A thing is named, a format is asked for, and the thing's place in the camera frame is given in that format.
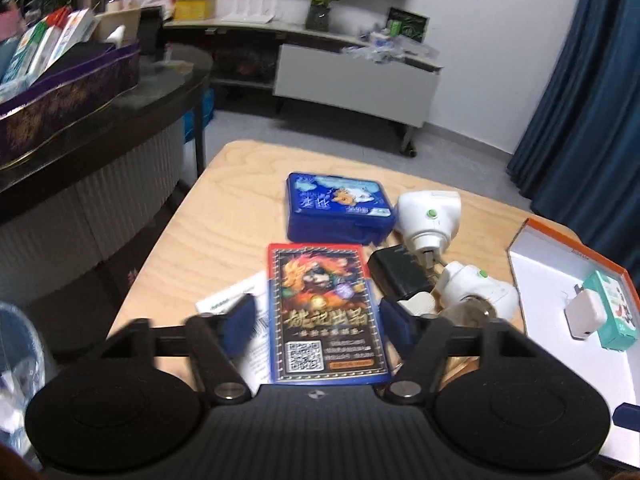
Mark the small teal carton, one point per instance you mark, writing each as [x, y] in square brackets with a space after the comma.
[617, 310]

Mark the row of cartons and books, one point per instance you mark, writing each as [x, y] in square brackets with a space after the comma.
[45, 40]

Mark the dark glass-top table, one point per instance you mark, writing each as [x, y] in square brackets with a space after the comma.
[125, 125]

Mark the black green display box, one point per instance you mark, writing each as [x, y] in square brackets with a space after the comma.
[407, 25]

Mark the grey tv cabinet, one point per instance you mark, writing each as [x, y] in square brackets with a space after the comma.
[350, 85]

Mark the red blue card pack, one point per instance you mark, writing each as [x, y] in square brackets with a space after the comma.
[325, 310]

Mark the blue curtain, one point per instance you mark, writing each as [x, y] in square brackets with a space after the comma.
[590, 100]

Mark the blue tin card box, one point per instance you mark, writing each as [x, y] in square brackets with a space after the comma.
[330, 207]

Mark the yellow cardboard box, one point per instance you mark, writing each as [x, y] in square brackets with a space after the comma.
[195, 7]

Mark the white plug-in device green button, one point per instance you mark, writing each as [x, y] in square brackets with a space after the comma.
[475, 290]
[430, 217]

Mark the pile of clear plastic packets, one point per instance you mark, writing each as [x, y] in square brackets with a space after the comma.
[390, 47]

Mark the black power adapter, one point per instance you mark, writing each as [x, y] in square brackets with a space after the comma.
[400, 272]

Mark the white usb charger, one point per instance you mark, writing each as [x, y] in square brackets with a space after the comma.
[584, 312]

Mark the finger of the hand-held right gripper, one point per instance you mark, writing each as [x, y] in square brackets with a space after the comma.
[629, 416]

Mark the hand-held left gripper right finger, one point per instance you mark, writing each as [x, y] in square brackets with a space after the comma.
[396, 325]

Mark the purple patterned box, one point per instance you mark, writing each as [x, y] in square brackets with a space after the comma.
[65, 100]

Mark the orange-edged white cardboard box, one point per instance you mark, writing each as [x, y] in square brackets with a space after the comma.
[545, 280]

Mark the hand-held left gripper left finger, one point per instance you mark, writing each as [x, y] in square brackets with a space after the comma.
[239, 327]

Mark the white paper leaflet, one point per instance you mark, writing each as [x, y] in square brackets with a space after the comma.
[260, 330]

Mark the white router with antennas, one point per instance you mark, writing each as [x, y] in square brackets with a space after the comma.
[250, 7]

